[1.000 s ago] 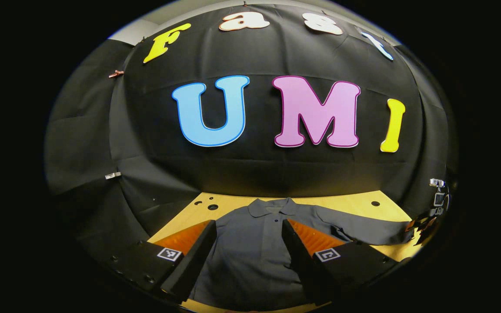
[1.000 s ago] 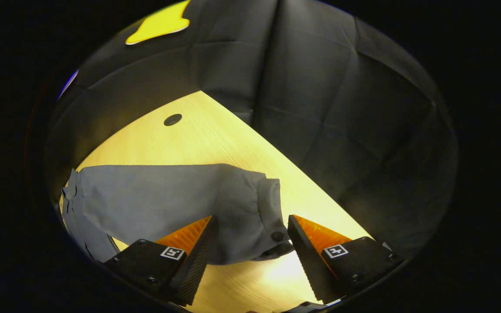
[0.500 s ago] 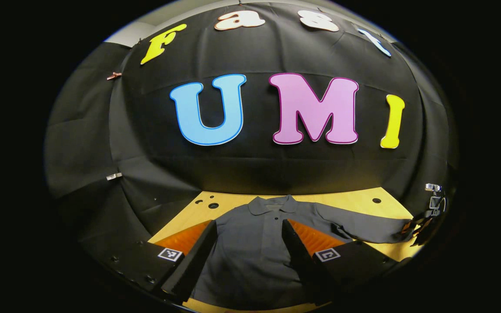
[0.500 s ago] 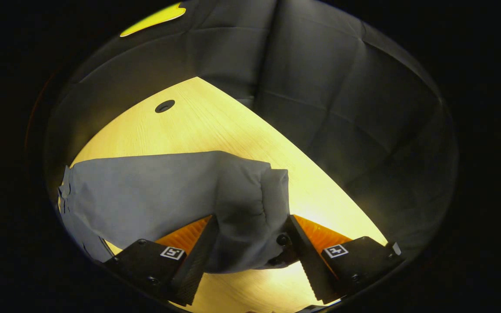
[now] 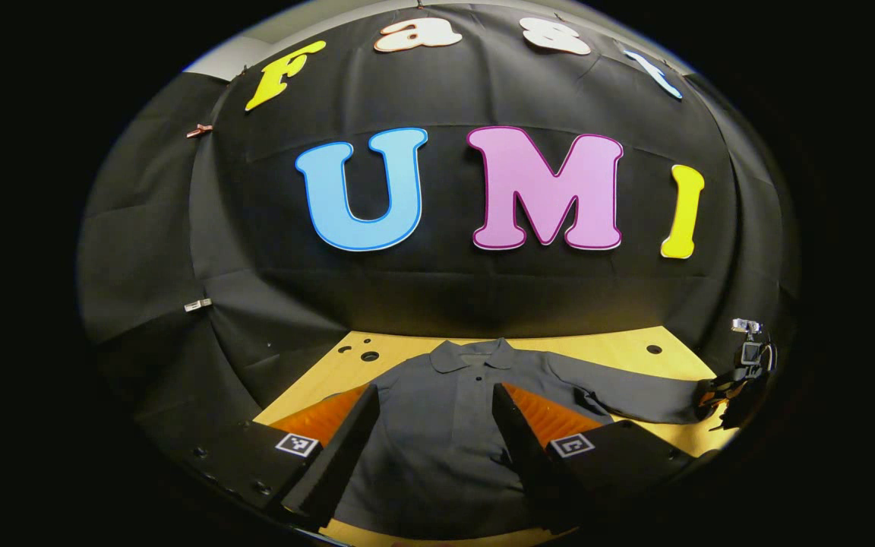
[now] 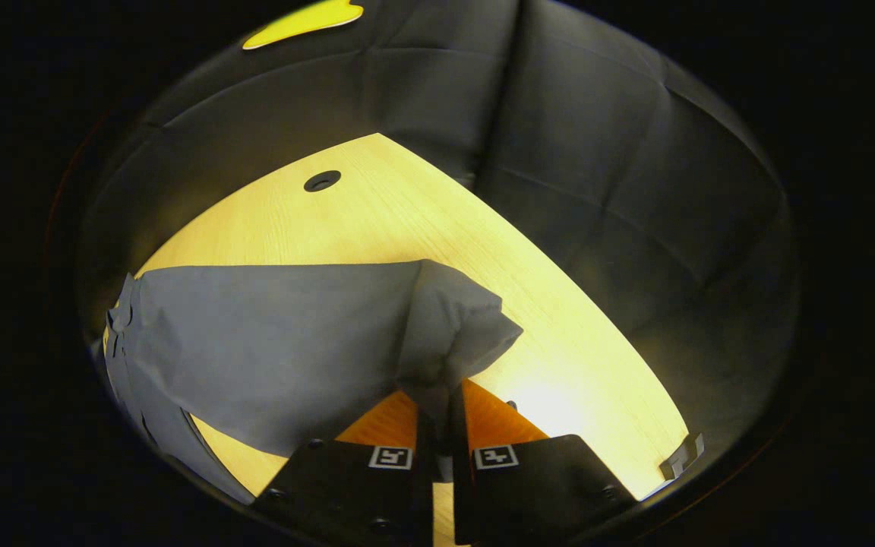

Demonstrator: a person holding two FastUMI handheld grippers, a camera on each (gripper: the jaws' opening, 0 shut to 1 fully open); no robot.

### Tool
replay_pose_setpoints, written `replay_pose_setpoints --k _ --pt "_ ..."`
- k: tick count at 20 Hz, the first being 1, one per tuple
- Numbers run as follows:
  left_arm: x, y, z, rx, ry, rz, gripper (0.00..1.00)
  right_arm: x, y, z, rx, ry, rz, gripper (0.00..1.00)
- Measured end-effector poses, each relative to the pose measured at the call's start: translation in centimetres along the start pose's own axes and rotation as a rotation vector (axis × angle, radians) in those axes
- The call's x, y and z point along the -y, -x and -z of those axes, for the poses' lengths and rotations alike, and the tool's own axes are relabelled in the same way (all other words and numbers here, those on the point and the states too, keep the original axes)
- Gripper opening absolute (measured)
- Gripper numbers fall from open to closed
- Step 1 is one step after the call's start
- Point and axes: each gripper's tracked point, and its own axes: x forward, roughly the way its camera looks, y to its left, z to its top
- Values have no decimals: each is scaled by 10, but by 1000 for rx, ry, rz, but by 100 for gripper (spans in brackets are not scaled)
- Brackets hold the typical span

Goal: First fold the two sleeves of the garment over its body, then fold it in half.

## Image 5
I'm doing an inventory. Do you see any dark grey collared shirt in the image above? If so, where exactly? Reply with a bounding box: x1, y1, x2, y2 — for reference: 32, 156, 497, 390
331, 338, 713, 542

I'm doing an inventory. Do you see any black backdrop cloth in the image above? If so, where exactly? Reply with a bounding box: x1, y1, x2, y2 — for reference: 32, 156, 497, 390
77, 0, 801, 457

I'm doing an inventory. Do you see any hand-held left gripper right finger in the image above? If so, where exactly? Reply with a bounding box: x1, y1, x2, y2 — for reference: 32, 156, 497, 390
492, 382, 700, 533

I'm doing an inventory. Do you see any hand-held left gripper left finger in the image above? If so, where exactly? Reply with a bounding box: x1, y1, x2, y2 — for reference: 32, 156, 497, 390
179, 384, 381, 532

